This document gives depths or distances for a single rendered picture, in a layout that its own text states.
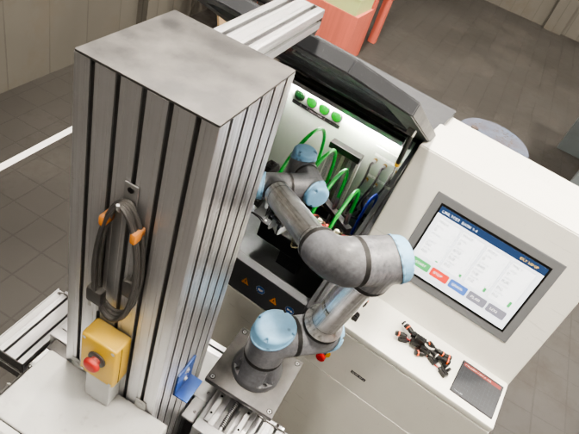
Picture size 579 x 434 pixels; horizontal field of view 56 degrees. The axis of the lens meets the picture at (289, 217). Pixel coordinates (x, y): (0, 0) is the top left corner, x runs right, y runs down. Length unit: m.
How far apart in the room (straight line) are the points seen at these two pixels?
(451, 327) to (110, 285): 1.35
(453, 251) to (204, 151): 1.34
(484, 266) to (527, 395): 1.79
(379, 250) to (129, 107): 0.64
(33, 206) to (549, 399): 3.27
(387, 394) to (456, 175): 0.82
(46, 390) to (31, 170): 2.56
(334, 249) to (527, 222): 0.90
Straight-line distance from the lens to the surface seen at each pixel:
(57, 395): 1.38
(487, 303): 2.04
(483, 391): 2.09
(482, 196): 1.92
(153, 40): 0.92
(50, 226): 3.44
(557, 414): 3.73
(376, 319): 2.05
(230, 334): 2.38
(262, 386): 1.64
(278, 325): 1.51
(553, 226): 1.93
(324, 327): 1.50
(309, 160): 1.59
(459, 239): 1.97
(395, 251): 1.24
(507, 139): 4.17
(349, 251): 1.18
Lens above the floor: 2.44
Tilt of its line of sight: 40 degrees down
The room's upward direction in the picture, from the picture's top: 21 degrees clockwise
